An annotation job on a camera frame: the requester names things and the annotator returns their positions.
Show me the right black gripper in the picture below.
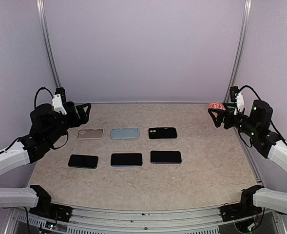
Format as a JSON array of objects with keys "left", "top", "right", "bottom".
[{"left": 209, "top": 103, "right": 260, "bottom": 137}]

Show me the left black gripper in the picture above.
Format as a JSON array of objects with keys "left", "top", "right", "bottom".
[{"left": 45, "top": 102, "right": 91, "bottom": 145}]

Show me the pink phone case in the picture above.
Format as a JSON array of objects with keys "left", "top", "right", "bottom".
[{"left": 77, "top": 128, "right": 104, "bottom": 140}]

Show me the purple phone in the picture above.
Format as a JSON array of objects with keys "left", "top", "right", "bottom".
[{"left": 150, "top": 151, "right": 182, "bottom": 164}]

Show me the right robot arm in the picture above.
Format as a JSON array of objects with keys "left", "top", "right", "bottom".
[{"left": 208, "top": 99, "right": 287, "bottom": 216}]

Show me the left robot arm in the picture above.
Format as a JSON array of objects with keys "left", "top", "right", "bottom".
[{"left": 0, "top": 101, "right": 92, "bottom": 217}]

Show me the light blue phone case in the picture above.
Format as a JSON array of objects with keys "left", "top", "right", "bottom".
[{"left": 111, "top": 128, "right": 140, "bottom": 140}]

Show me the teal-edged phone left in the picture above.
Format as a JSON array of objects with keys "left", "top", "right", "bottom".
[{"left": 68, "top": 154, "right": 98, "bottom": 169}]

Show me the blue-edged phone middle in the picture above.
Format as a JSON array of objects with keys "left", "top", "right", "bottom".
[{"left": 111, "top": 153, "right": 143, "bottom": 167}]

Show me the black phone case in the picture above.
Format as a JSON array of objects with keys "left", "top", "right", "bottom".
[{"left": 148, "top": 127, "right": 177, "bottom": 139}]

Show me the red patterned bowl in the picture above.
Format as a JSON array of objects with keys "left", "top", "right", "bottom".
[{"left": 208, "top": 102, "right": 225, "bottom": 110}]

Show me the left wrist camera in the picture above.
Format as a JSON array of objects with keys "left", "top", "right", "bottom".
[{"left": 52, "top": 87, "right": 67, "bottom": 115}]

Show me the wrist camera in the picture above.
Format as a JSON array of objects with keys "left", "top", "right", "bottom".
[
  {"left": 52, "top": 87, "right": 67, "bottom": 115},
  {"left": 230, "top": 86, "right": 245, "bottom": 116}
]

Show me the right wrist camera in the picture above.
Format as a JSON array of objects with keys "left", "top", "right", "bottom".
[{"left": 230, "top": 86, "right": 245, "bottom": 116}]

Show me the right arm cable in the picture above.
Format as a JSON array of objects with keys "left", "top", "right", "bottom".
[{"left": 239, "top": 85, "right": 262, "bottom": 102}]

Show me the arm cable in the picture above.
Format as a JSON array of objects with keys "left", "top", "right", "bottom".
[
  {"left": 33, "top": 86, "right": 55, "bottom": 108},
  {"left": 239, "top": 85, "right": 262, "bottom": 102}
]

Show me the right aluminium post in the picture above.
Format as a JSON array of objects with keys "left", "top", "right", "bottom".
[{"left": 223, "top": 0, "right": 252, "bottom": 102}]

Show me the aluminium post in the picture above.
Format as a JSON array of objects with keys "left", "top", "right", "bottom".
[
  {"left": 36, "top": 0, "right": 61, "bottom": 88},
  {"left": 223, "top": 0, "right": 252, "bottom": 102}
]

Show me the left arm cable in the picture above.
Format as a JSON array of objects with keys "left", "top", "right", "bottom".
[{"left": 33, "top": 86, "right": 55, "bottom": 108}]

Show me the left aluminium post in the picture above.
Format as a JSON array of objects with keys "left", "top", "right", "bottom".
[{"left": 36, "top": 0, "right": 61, "bottom": 88}]

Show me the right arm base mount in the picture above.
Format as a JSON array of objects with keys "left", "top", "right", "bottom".
[{"left": 220, "top": 185, "right": 264, "bottom": 222}]

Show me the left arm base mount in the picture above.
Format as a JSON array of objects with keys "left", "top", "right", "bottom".
[{"left": 29, "top": 185, "right": 73, "bottom": 223}]

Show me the aluminium front rail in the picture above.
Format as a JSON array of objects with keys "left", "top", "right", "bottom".
[{"left": 3, "top": 207, "right": 287, "bottom": 234}]

